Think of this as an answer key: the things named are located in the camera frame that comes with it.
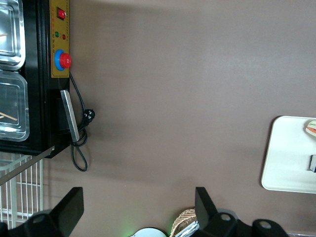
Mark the steel pan with two skewers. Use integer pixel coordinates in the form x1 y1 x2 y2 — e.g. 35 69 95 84
0 70 31 142

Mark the silver foil packet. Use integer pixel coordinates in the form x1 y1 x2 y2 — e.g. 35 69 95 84
174 220 200 237

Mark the sandwich toy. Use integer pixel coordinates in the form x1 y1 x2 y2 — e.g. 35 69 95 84
303 118 316 139

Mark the steel pan with one skewer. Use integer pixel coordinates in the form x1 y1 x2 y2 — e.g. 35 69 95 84
0 0 26 71

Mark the white wire rack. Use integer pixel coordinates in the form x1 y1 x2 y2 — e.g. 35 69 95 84
0 152 44 230

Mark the woven wicker basket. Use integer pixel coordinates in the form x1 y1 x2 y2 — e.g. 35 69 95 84
169 207 198 237

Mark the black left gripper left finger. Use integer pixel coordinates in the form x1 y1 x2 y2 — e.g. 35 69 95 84
0 187 84 237

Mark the black food warmer appliance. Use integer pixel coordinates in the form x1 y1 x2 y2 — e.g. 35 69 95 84
0 0 73 159

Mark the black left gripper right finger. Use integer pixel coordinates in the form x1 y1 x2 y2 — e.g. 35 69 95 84
195 187 295 237

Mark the black power cable with plug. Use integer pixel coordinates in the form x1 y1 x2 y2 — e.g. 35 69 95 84
69 72 96 172

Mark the white round plate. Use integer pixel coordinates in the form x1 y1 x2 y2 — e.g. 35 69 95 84
128 227 168 237

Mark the white plastic tray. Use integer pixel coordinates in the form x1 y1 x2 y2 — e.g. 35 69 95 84
261 116 316 194

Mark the silver metal handle bar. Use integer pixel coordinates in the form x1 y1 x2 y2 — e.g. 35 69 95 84
60 89 80 143

